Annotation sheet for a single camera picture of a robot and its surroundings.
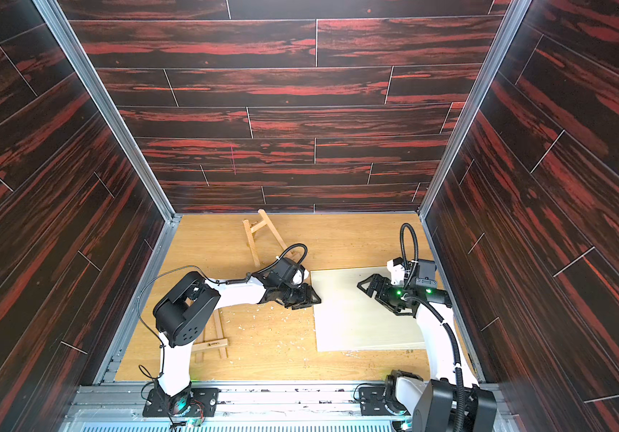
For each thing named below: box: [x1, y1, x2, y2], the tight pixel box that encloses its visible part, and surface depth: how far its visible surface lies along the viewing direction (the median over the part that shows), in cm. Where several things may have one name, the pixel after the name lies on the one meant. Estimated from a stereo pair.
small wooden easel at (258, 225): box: [242, 208, 294, 268], surface depth 90 cm
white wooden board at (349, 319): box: [310, 266, 426, 352], surface depth 93 cm
